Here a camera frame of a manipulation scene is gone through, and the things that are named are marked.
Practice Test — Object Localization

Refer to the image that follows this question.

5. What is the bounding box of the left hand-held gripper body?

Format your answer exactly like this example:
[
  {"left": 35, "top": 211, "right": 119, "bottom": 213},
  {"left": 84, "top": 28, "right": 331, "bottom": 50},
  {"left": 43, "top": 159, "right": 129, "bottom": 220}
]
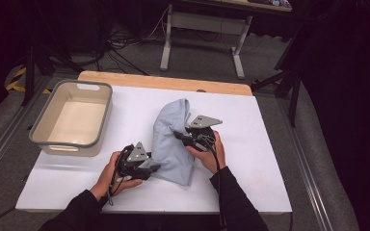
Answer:
[{"left": 117, "top": 141, "right": 152, "bottom": 181}]

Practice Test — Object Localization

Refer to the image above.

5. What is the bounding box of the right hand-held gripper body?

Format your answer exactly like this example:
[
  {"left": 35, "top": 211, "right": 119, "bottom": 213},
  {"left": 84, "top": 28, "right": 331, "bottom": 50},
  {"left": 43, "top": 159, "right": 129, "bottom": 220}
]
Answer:
[{"left": 184, "top": 115, "right": 224, "bottom": 152}]

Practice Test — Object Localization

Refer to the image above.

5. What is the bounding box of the light blue shirt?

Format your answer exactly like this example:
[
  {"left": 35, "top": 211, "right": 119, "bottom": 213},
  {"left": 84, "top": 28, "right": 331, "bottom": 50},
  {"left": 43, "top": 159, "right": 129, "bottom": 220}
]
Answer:
[{"left": 148, "top": 97, "right": 197, "bottom": 188}]

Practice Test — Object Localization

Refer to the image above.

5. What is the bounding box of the beige plastic basket grey rim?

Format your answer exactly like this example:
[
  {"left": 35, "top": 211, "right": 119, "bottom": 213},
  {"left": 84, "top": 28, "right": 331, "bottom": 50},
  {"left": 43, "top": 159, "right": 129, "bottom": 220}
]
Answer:
[{"left": 28, "top": 79, "right": 114, "bottom": 158}]

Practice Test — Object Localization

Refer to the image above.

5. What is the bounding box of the person's right hand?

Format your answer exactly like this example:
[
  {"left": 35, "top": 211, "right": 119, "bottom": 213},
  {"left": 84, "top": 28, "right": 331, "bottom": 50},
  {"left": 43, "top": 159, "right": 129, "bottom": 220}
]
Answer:
[{"left": 185, "top": 130, "right": 227, "bottom": 175}]

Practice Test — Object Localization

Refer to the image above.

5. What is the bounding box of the person's left hand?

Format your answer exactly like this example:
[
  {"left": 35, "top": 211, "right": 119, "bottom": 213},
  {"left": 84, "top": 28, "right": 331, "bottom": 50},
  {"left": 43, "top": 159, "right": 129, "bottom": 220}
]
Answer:
[{"left": 89, "top": 150, "right": 145, "bottom": 202}]

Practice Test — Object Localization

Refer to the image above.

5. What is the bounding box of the white table mat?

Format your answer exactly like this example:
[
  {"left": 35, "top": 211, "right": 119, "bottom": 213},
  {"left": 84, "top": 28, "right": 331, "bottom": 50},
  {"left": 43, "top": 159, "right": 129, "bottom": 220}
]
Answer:
[{"left": 14, "top": 85, "right": 293, "bottom": 215}]

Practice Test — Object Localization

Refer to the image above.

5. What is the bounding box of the wooden table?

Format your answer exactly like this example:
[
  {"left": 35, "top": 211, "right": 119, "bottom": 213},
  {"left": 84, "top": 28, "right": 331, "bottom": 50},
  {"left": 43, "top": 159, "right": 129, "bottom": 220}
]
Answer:
[{"left": 77, "top": 70, "right": 253, "bottom": 97}]

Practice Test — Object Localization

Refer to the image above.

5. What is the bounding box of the black metal stand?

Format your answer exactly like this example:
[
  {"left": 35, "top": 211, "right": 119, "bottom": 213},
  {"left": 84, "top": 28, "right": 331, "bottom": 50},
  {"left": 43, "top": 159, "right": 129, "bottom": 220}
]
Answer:
[{"left": 251, "top": 32, "right": 306, "bottom": 129}]

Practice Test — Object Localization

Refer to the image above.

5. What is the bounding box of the desk with white metal legs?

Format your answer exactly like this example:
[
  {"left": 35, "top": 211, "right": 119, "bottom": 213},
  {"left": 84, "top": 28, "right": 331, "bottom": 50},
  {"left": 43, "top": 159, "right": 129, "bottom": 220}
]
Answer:
[{"left": 159, "top": 0, "right": 294, "bottom": 81}]

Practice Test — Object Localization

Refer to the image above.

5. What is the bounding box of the black tripod stand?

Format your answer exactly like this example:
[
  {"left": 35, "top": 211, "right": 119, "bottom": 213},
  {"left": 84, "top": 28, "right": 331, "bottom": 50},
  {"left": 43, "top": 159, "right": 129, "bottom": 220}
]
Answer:
[{"left": 20, "top": 0, "right": 85, "bottom": 107}]

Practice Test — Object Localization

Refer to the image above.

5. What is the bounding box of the colourful patterned item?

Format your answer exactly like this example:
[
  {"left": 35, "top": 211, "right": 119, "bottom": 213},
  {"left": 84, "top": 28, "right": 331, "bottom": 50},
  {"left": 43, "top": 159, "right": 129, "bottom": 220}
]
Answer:
[{"left": 248, "top": 0, "right": 293, "bottom": 9}]

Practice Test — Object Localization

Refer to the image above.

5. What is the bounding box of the yellow black hazard tape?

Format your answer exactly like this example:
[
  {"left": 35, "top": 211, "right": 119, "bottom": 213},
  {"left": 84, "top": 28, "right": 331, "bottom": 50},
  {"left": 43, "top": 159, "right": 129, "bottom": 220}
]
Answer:
[{"left": 5, "top": 65, "right": 53, "bottom": 96}]

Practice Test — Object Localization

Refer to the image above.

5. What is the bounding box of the black curtain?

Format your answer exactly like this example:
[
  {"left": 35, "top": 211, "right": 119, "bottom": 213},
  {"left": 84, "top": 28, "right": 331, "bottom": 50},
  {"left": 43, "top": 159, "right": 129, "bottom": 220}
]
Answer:
[{"left": 302, "top": 0, "right": 370, "bottom": 231}]

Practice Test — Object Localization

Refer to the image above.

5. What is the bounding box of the right hand-held gripper black cable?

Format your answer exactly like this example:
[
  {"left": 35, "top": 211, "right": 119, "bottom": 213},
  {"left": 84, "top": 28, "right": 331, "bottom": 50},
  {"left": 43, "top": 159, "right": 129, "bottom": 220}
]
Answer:
[{"left": 204, "top": 134, "right": 228, "bottom": 231}]

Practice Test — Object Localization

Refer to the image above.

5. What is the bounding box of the hand-held gripper black cable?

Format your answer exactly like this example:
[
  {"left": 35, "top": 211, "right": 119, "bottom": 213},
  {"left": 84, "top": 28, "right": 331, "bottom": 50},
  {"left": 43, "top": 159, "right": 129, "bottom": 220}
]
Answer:
[
  {"left": 107, "top": 143, "right": 135, "bottom": 207},
  {"left": 204, "top": 134, "right": 228, "bottom": 231}
]

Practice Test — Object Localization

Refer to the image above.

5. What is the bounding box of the left hand-held gripper black cable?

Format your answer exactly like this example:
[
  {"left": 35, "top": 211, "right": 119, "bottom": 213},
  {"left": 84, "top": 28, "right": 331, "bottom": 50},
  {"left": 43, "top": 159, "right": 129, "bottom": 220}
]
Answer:
[{"left": 107, "top": 143, "right": 135, "bottom": 207}]

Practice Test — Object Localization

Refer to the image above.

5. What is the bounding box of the bundle of floor cables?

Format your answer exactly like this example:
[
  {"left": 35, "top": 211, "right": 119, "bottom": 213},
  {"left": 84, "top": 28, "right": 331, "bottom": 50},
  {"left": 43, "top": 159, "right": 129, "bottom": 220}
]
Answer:
[{"left": 73, "top": 6, "right": 172, "bottom": 77}]

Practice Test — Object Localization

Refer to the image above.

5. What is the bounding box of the aluminium floor rail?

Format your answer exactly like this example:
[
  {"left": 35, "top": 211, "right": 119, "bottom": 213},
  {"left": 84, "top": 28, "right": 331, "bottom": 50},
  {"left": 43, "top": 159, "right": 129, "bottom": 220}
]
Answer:
[
  {"left": 277, "top": 97, "right": 335, "bottom": 231},
  {"left": 0, "top": 75, "right": 54, "bottom": 189}
]

